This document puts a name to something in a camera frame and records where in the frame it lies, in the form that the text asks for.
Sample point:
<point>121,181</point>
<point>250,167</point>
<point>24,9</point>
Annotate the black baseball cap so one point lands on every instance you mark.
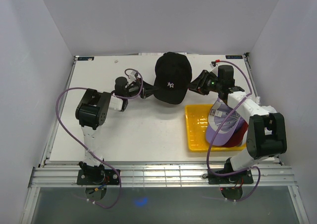
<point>173,76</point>

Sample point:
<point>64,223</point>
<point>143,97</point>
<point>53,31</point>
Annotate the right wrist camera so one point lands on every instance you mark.
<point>214,66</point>

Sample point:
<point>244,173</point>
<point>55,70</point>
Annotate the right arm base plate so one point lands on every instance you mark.
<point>244,177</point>

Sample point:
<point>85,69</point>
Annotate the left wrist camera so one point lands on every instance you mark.
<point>133,75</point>

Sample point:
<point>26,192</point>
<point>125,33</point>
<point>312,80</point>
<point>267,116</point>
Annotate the yellow plastic tray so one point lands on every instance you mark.
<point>196,117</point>

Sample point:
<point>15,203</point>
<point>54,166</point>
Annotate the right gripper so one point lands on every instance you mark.
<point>198,84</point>

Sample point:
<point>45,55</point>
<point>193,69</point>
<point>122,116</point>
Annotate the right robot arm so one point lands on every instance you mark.
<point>266,135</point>

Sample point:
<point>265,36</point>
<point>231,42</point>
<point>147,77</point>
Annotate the aluminium frame rail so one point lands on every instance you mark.
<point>162,181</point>

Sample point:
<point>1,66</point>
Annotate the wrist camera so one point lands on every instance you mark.
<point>133,75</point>
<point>214,66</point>

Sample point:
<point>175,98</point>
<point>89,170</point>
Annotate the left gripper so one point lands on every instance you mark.
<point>147,90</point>

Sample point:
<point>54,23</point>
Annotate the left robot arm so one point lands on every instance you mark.
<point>91,114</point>

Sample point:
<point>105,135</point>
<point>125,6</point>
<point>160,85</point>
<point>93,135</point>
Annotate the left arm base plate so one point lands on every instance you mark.
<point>107,177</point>

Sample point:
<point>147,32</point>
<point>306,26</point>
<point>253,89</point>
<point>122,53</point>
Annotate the purple baseball cap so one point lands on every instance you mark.
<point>218,113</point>

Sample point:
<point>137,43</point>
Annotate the red baseball cap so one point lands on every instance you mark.
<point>237,137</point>

